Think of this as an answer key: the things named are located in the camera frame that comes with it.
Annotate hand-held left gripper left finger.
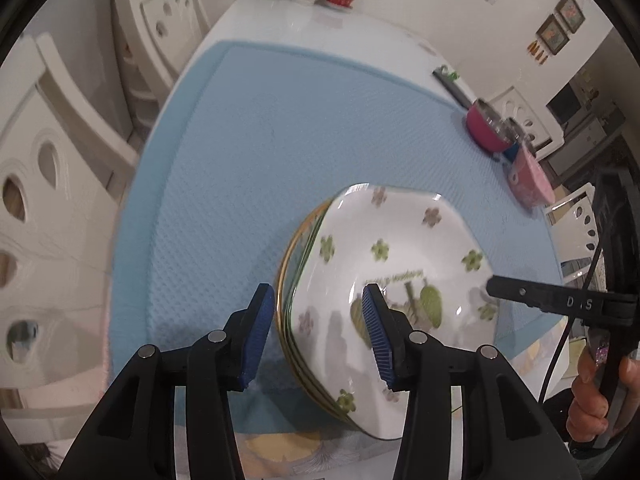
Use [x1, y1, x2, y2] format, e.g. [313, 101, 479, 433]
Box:
[60, 282, 277, 480]

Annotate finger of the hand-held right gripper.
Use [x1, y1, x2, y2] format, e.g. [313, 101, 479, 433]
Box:
[486, 274, 566, 313]

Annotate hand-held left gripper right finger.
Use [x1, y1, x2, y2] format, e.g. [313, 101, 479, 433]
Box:
[361, 282, 583, 480]

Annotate round gold-rimmed blue-patterned plate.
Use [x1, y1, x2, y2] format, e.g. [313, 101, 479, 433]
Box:
[274, 199, 371, 433]

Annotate large hexagonal floral plate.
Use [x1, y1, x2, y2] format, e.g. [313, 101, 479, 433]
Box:
[289, 183, 503, 442]

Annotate pink bowl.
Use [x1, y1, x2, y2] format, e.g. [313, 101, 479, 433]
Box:
[509, 149, 556, 209]

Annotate blue steel bowl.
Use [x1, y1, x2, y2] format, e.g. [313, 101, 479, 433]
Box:
[501, 117, 536, 163]

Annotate red steel bowl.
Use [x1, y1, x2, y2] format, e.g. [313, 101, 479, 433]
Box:
[466, 99, 511, 153]

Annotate person's right hand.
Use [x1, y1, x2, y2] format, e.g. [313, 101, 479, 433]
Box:
[567, 345, 640, 443]

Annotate white carved dining chair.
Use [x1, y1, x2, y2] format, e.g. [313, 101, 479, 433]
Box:
[492, 87, 566, 156]
[544, 183, 601, 281]
[0, 34, 142, 392]
[114, 0, 211, 128]

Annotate dark kitchen appliance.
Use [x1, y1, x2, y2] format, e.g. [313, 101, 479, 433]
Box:
[546, 82, 593, 126]

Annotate light blue table mat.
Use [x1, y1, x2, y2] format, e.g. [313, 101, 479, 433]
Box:
[107, 37, 563, 436]

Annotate black smartphone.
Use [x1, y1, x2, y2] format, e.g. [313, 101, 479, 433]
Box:
[432, 70, 473, 109]

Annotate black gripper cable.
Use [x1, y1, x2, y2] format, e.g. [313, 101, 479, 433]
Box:
[537, 245, 603, 403]

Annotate orange hanging wall ornaments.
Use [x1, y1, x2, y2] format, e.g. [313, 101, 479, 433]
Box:
[527, 35, 548, 65]

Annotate small framed wall picture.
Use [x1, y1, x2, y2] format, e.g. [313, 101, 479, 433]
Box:
[536, 14, 568, 56]
[555, 0, 586, 33]

